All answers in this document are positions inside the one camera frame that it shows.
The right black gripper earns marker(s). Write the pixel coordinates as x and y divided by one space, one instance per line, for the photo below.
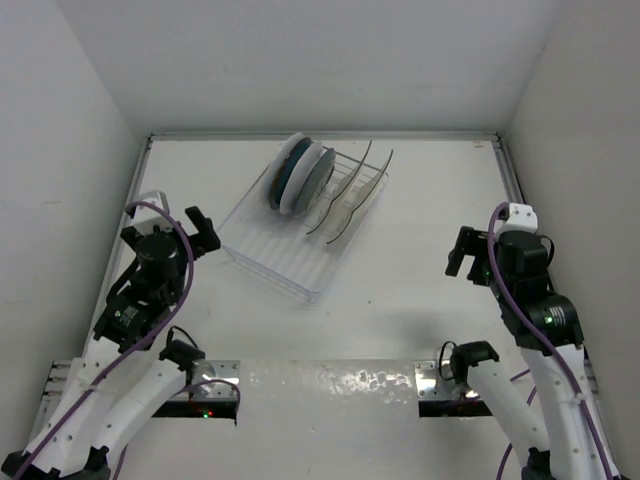
468 242

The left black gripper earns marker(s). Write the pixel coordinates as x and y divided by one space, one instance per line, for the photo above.
203 225

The clear plastic dish rack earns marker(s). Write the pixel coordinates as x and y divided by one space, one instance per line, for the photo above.
277 248

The white round plate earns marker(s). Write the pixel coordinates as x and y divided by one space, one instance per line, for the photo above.
298 177

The red teal floral bowl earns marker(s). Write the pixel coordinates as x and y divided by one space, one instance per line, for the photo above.
291 154

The square plate dark rim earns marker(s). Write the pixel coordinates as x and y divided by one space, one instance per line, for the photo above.
363 200
343 188

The blue floral round plate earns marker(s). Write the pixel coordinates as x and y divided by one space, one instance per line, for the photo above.
315 182

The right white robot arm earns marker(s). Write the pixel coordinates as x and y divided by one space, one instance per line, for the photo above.
564 440

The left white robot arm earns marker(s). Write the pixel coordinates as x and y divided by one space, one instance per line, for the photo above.
120 383

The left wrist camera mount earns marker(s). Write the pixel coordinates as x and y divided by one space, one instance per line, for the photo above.
145 218

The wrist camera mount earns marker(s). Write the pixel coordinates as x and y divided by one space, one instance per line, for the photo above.
518 217
145 218

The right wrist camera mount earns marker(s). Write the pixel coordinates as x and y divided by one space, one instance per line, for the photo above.
518 217

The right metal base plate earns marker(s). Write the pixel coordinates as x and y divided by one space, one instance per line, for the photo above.
431 386

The metal base plate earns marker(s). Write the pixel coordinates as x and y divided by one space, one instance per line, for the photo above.
431 386
216 380

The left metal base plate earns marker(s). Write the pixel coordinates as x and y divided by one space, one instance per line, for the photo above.
216 380

